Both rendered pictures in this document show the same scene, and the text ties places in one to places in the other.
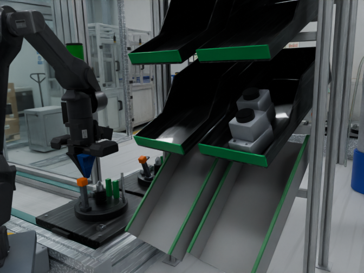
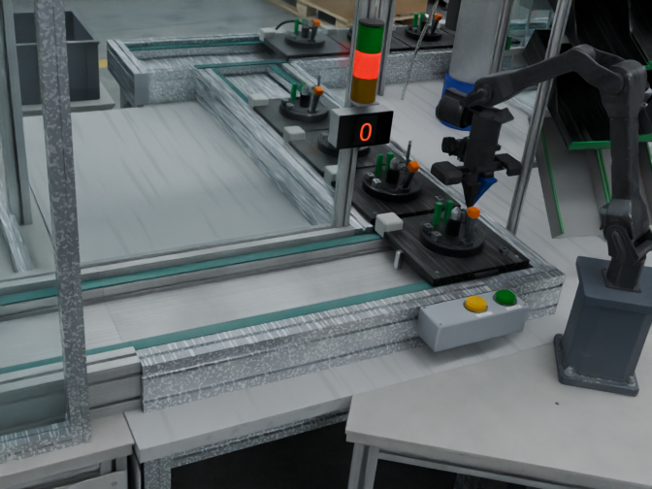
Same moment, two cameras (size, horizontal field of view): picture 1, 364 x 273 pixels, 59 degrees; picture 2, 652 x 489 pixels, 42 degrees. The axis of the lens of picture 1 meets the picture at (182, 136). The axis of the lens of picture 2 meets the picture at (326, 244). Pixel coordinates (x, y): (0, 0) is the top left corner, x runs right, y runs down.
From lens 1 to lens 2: 1.85 m
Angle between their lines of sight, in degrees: 60
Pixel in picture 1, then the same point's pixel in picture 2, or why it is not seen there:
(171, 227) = (577, 214)
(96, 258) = (548, 270)
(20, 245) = (604, 264)
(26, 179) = (212, 270)
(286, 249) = (530, 209)
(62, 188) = (309, 251)
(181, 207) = (572, 195)
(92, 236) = (515, 260)
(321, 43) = not seen: outside the picture
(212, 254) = not seen: hidden behind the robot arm
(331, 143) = not seen: hidden behind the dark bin
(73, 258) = (542, 279)
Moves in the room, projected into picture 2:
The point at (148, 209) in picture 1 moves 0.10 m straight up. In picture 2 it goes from (552, 210) to (563, 167)
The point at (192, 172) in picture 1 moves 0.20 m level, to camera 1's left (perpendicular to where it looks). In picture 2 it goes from (559, 161) to (531, 192)
